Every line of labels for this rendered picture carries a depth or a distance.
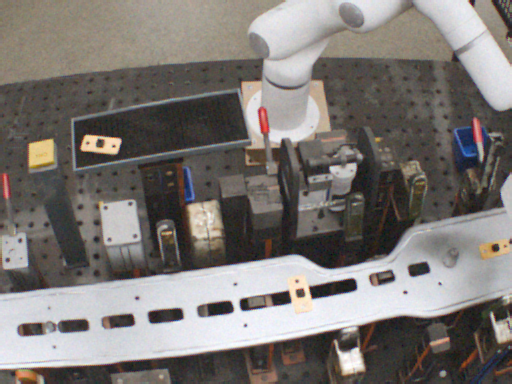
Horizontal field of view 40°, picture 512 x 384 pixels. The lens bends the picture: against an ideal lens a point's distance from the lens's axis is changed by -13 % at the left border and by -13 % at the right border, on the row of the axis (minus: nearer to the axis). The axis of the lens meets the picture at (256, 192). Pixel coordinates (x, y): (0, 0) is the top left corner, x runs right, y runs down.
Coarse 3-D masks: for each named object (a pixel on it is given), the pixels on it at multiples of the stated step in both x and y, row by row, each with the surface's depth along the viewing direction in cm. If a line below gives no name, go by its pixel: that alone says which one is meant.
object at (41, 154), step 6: (30, 144) 158; (36, 144) 158; (42, 144) 158; (48, 144) 158; (30, 150) 157; (36, 150) 157; (42, 150) 157; (48, 150) 157; (30, 156) 156; (36, 156) 156; (42, 156) 156; (48, 156) 156; (30, 162) 155; (36, 162) 155; (42, 162) 155; (48, 162) 155; (54, 162) 156
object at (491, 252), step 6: (498, 240) 165; (504, 240) 165; (480, 246) 164; (486, 246) 164; (492, 246) 163; (498, 246) 163; (480, 252) 164; (486, 252) 163; (492, 252) 163; (498, 252) 163; (504, 252) 163; (486, 258) 163
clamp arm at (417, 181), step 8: (416, 176) 161; (424, 176) 161; (416, 184) 162; (424, 184) 162; (416, 192) 163; (424, 192) 165; (408, 200) 167; (416, 200) 166; (408, 208) 167; (416, 208) 168; (408, 216) 169; (416, 216) 170
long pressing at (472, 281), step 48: (432, 240) 165; (480, 240) 165; (48, 288) 157; (96, 288) 157; (144, 288) 158; (192, 288) 159; (240, 288) 159; (288, 288) 159; (384, 288) 159; (432, 288) 159; (480, 288) 159; (0, 336) 150; (48, 336) 151; (96, 336) 152; (144, 336) 152; (192, 336) 153; (240, 336) 153; (288, 336) 154
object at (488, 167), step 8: (488, 136) 155; (496, 136) 155; (488, 144) 156; (496, 144) 154; (488, 152) 157; (496, 152) 153; (504, 152) 153; (488, 160) 158; (496, 160) 159; (480, 168) 163; (488, 168) 162; (496, 168) 161; (480, 176) 164; (488, 176) 165; (480, 184) 165; (480, 192) 166
